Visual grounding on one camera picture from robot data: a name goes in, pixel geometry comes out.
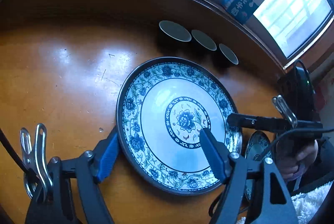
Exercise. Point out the small dark bowl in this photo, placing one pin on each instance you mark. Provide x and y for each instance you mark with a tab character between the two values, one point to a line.
228	53
203	39
174	30

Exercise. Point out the large blue floral plate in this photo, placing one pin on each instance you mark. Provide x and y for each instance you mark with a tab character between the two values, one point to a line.
156	109

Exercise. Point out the blue and white milk carton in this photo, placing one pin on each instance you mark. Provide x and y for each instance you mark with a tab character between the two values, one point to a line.
244	3

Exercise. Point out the white fluffy cloth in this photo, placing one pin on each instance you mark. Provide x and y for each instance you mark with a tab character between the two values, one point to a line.
310	203

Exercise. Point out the small blue floral plate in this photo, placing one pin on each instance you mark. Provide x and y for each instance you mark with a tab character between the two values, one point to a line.
258	144

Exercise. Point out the person's right hand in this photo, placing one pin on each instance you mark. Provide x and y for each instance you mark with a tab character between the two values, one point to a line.
305	156

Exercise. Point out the metal clip on left gripper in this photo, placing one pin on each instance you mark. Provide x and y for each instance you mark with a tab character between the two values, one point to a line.
36	156

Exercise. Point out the metal clip on right gripper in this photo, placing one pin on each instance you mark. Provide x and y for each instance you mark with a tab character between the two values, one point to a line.
285	109

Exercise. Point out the metal clip on gripper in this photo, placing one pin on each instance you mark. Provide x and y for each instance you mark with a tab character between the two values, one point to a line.
285	109
36	156

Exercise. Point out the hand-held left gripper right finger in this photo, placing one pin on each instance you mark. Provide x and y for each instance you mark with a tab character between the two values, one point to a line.
214	156

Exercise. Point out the person's right forearm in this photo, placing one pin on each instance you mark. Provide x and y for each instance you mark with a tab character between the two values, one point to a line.
325	161

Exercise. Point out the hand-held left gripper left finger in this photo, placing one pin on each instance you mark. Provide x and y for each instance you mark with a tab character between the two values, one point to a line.
107	158

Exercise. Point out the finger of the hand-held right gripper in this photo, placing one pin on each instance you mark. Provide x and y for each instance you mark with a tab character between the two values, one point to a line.
250	122

